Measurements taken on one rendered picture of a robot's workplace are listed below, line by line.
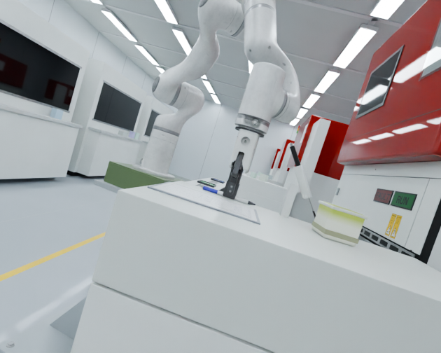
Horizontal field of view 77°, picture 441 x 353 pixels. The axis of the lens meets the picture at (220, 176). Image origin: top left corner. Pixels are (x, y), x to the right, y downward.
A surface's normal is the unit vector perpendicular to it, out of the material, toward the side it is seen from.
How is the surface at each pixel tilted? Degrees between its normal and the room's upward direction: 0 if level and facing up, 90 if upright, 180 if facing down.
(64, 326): 90
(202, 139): 90
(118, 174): 90
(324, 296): 90
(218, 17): 136
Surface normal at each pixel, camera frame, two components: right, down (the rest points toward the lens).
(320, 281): -0.13, 0.03
